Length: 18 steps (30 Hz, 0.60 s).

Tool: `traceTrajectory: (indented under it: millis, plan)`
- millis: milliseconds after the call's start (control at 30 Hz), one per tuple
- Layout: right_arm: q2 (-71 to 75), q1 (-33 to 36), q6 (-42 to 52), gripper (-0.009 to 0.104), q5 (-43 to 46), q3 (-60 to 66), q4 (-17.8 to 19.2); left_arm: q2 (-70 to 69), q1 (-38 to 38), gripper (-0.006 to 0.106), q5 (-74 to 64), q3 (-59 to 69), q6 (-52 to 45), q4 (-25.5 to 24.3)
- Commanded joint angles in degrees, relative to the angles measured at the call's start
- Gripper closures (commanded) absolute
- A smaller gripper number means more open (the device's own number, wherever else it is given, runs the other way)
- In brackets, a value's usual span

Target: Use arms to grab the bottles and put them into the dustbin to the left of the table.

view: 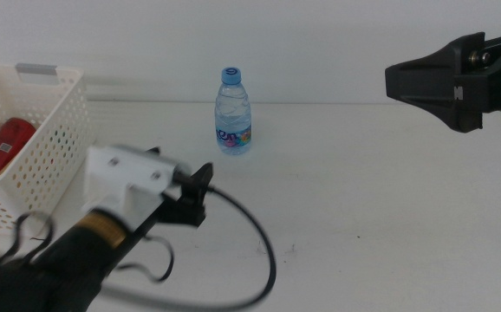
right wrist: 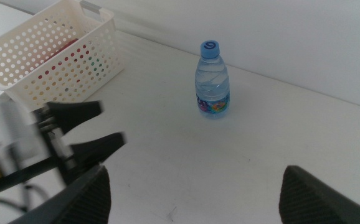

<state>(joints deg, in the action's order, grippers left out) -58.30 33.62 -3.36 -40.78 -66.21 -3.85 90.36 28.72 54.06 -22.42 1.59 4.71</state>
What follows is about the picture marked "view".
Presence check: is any clear water bottle blue cap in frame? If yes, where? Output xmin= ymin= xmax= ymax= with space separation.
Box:
xmin=214 ymin=67 xmax=253 ymax=156

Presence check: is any red cola can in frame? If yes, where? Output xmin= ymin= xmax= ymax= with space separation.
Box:
xmin=0 ymin=117 xmax=38 ymax=180

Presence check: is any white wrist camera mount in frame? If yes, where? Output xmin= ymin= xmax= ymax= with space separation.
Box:
xmin=83 ymin=145 xmax=191 ymax=231

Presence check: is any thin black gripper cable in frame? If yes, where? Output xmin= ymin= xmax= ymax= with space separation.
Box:
xmin=0 ymin=211 xmax=175 ymax=283

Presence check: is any thick black camera cable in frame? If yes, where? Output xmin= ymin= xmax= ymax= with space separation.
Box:
xmin=98 ymin=172 xmax=277 ymax=312

